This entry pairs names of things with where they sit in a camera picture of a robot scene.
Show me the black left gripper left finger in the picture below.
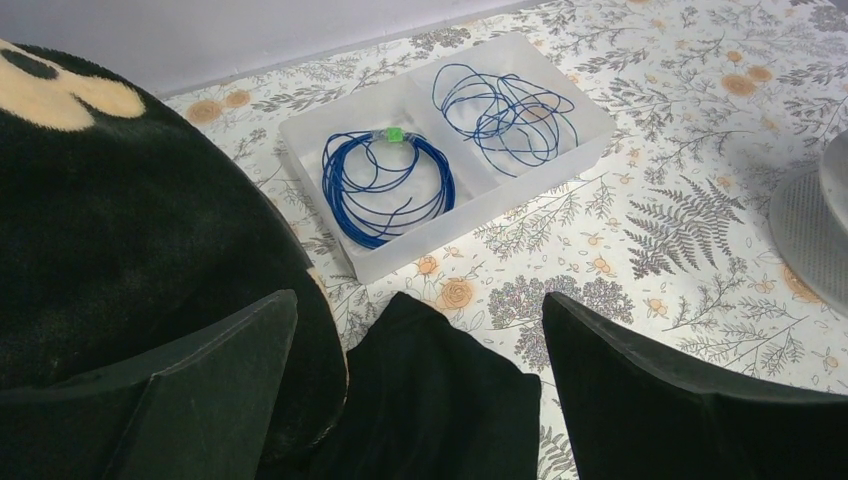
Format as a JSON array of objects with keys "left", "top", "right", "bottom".
[{"left": 1, "top": 290, "right": 297, "bottom": 479}]

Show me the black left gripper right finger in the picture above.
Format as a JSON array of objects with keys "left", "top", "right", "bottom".
[{"left": 542, "top": 292, "right": 847, "bottom": 479}]

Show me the black patterned plush blanket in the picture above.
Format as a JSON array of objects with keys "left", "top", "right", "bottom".
[{"left": 1, "top": 41, "right": 349, "bottom": 479}]

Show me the black folded cloth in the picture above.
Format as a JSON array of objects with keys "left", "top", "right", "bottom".
[{"left": 308, "top": 293, "right": 541, "bottom": 479}]

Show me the white perforated spool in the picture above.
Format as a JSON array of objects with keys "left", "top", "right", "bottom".
[{"left": 768, "top": 131, "right": 847, "bottom": 316}]

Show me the coiled blue cable green tie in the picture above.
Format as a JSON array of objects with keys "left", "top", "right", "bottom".
[{"left": 321, "top": 127, "right": 457, "bottom": 250}]

